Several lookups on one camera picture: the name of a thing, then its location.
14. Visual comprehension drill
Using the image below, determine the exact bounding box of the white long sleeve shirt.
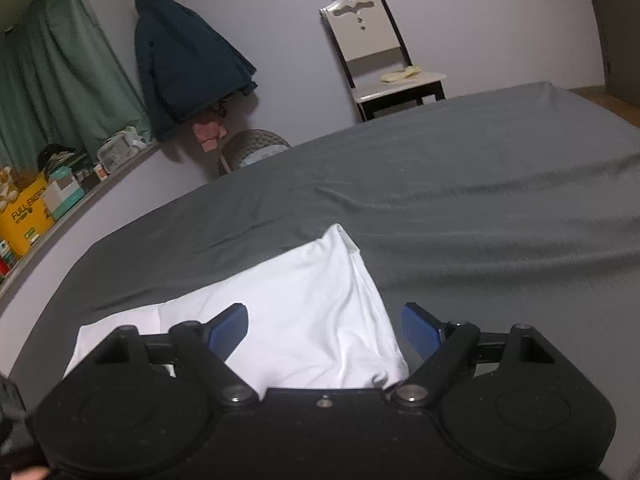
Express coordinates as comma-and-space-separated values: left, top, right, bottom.
67, 224, 409, 393

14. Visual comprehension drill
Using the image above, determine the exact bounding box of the grey bed sheet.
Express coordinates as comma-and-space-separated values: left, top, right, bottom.
11, 82, 639, 479

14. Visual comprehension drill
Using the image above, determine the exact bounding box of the woven grey basket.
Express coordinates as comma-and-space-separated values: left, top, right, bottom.
217, 129, 292, 176

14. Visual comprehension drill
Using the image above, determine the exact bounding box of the white plastic bag in basket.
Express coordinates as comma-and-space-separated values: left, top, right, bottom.
239, 145, 288, 168

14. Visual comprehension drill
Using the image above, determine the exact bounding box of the pink hanging cloth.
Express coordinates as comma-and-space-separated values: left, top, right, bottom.
192, 119, 228, 153

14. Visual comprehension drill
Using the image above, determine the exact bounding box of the clear plastic storage box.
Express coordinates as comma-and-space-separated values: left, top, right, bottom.
96, 127, 146, 174

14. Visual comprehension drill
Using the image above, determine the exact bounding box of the white and teal box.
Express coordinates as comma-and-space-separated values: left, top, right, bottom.
42, 166, 85, 221

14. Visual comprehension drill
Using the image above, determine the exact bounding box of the yellow cardboard box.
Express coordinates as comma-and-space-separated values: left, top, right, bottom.
1, 172, 54, 257

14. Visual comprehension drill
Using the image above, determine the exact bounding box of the red snack packet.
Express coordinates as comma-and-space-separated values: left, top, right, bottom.
0, 240, 16, 280

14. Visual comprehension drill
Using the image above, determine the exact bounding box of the black cap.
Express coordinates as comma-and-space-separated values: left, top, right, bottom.
37, 143, 76, 171

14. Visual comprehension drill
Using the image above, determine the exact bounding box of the stuffed toy animal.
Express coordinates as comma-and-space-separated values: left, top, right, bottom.
0, 166, 35, 212

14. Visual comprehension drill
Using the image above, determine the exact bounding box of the yellow cloth on chair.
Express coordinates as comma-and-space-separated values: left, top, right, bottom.
380, 65, 422, 84

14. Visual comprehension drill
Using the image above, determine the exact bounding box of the black and cream wooden chair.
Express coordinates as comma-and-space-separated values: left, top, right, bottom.
319, 0, 446, 122

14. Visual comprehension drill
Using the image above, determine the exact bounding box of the dark teal hanging jacket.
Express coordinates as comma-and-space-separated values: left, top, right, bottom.
134, 0, 257, 141

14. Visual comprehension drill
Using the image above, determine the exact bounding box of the green curtain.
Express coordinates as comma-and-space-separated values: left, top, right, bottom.
1, 0, 152, 169

